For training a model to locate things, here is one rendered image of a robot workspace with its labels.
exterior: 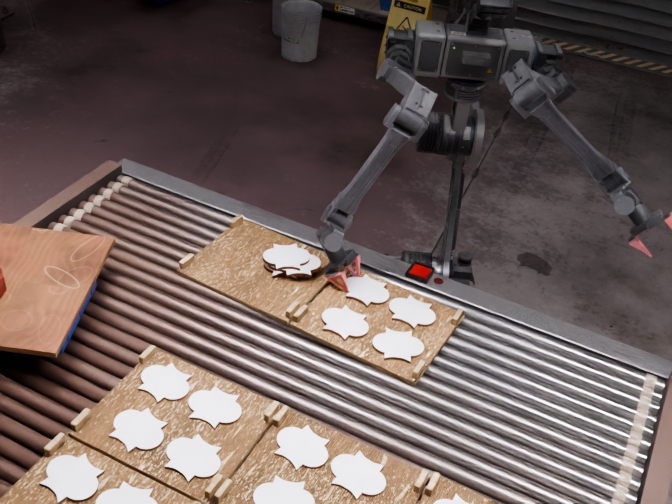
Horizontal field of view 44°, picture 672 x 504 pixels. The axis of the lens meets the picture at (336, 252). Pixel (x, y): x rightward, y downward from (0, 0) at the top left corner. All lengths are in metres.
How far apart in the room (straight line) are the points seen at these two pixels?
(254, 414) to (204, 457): 0.19
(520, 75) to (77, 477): 1.57
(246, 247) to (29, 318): 0.74
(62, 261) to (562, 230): 3.01
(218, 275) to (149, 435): 0.65
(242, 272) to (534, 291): 2.02
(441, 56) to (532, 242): 1.95
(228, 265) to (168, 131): 2.67
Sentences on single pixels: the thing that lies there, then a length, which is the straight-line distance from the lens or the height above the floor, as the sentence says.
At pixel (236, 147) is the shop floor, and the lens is 5.06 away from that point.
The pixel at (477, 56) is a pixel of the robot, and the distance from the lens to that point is 2.81.
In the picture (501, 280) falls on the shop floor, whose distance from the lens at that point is 4.27.
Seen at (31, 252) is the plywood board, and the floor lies 1.04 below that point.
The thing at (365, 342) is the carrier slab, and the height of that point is 0.94.
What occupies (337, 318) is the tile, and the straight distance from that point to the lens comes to 2.44.
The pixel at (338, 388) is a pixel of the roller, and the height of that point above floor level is 0.92.
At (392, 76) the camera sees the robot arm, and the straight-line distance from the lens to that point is 2.64.
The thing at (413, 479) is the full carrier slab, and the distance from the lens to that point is 2.10.
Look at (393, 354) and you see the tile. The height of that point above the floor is 0.95.
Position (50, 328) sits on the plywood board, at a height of 1.04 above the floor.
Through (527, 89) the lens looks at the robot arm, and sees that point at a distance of 2.40.
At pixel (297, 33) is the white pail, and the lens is 6.07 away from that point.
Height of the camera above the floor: 2.58
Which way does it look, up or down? 37 degrees down
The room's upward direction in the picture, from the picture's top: 6 degrees clockwise
